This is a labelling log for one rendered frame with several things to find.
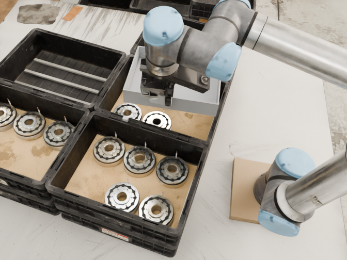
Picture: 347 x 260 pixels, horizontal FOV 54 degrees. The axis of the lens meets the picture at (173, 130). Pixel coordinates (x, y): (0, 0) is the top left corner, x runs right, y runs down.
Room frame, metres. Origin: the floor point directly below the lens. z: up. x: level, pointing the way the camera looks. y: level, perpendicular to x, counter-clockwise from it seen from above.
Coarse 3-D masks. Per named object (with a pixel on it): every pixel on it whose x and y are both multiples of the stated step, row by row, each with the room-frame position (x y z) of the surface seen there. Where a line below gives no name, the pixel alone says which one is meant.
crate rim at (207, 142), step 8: (128, 56) 0.96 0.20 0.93; (120, 72) 0.88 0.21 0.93; (112, 80) 0.83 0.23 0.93; (224, 88) 0.85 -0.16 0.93; (104, 96) 0.75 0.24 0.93; (224, 96) 0.81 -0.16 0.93; (96, 104) 0.72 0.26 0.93; (104, 112) 0.68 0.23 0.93; (112, 112) 0.69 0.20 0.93; (136, 120) 0.67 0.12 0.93; (216, 120) 0.70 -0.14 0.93; (160, 128) 0.64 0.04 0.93; (184, 136) 0.62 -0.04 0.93; (208, 136) 0.63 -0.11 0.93; (208, 144) 0.61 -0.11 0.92
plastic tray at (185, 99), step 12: (144, 48) 0.84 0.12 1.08; (132, 72) 0.74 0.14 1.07; (132, 84) 0.71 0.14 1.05; (216, 84) 0.75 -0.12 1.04; (132, 96) 0.64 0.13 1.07; (144, 96) 0.64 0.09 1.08; (156, 96) 0.64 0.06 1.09; (180, 96) 0.68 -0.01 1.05; (192, 96) 0.69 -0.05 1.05; (204, 96) 0.69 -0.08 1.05; (216, 96) 0.70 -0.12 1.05; (168, 108) 0.63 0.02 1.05; (180, 108) 0.63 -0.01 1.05; (192, 108) 0.63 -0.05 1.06; (204, 108) 0.63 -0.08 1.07; (216, 108) 0.62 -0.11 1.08
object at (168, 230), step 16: (96, 112) 0.68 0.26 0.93; (80, 128) 0.61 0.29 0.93; (144, 128) 0.65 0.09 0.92; (192, 144) 0.60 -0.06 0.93; (64, 160) 0.49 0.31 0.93; (64, 192) 0.39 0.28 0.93; (192, 192) 0.43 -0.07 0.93; (96, 208) 0.36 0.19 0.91; (144, 224) 0.33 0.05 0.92; (160, 224) 0.33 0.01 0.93
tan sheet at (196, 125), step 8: (120, 96) 0.85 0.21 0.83; (136, 104) 0.82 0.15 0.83; (144, 112) 0.78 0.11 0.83; (168, 112) 0.80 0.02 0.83; (176, 112) 0.80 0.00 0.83; (184, 112) 0.80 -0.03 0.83; (176, 120) 0.76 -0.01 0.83; (184, 120) 0.77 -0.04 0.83; (192, 120) 0.77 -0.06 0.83; (200, 120) 0.77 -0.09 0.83; (208, 120) 0.78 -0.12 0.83; (176, 128) 0.73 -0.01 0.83; (184, 128) 0.73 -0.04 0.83; (192, 128) 0.73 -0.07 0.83; (200, 128) 0.74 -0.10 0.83; (208, 128) 0.74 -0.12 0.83; (192, 136) 0.70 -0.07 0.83; (200, 136) 0.70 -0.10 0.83
